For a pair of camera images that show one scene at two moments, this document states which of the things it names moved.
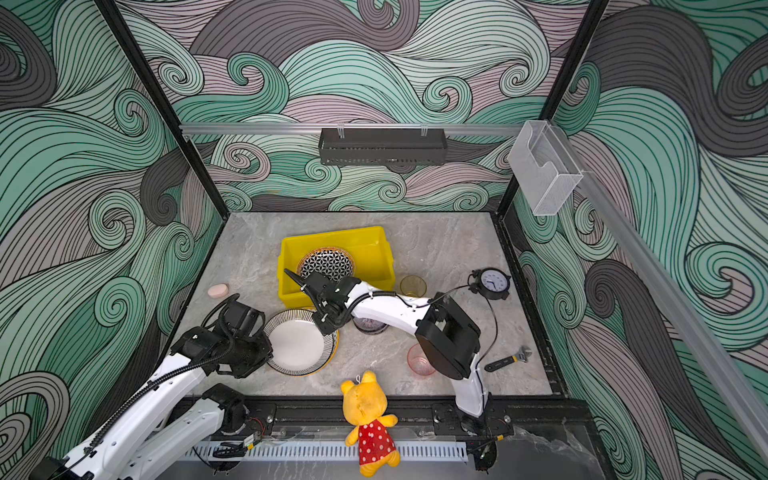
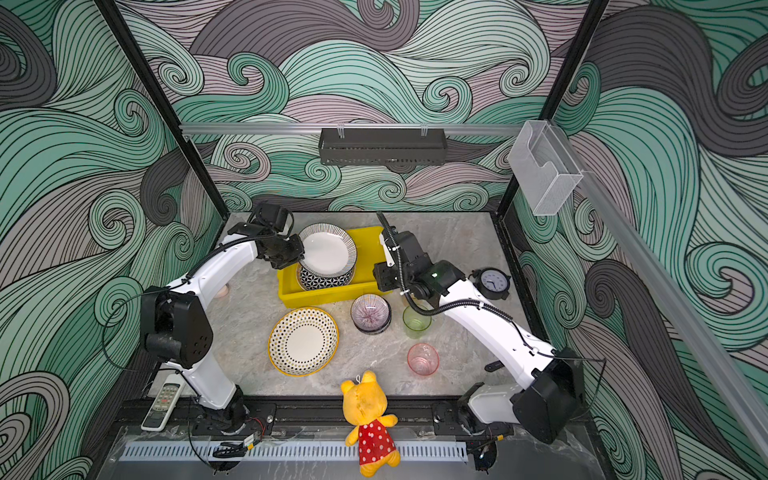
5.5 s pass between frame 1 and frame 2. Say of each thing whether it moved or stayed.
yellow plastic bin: stayed
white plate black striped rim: moved
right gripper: moved
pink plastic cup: stayed
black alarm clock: stayed
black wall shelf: stayed
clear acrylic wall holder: stayed
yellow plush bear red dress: stayed
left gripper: moved
